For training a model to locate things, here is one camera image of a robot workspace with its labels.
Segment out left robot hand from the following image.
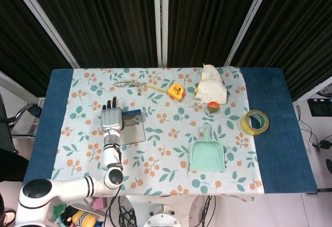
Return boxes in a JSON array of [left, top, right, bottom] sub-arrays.
[[100, 96, 125, 132]]

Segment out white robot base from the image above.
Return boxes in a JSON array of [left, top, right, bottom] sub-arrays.
[[142, 203, 182, 227]]

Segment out silver metal tray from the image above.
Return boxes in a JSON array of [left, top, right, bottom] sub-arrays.
[[118, 109, 146, 146]]

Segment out floral tablecloth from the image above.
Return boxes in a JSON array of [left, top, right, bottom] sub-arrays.
[[49, 67, 265, 202]]

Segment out yellow tape measure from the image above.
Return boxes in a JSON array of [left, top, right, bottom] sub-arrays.
[[147, 82, 186, 101]]

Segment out orange green ball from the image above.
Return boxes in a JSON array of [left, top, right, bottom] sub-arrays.
[[206, 101, 220, 114]]

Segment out yellow minion toy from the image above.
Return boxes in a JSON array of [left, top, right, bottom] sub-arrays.
[[63, 206, 98, 227]]

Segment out mint green dustpan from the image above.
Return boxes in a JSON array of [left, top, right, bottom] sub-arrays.
[[190, 122, 226, 172]]

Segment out white cloth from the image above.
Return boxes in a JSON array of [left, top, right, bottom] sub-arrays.
[[194, 63, 229, 105]]

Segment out green packet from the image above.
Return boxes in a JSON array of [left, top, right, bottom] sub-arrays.
[[53, 204, 67, 222]]

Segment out black office chair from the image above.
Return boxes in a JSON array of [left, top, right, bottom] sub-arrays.
[[0, 92, 42, 155]]

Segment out yellow tape roll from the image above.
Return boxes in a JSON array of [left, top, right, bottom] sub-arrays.
[[240, 109, 270, 136]]

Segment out blue table cover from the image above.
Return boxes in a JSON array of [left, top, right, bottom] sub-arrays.
[[22, 67, 319, 195]]

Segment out braided rope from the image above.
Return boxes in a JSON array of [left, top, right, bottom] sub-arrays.
[[113, 79, 147, 97]]

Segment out black cable bundle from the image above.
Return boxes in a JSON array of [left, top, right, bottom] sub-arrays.
[[108, 195, 138, 227]]

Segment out white partition post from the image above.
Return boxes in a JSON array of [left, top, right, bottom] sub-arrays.
[[224, 0, 274, 66], [6, 0, 80, 68], [153, 0, 169, 68]]

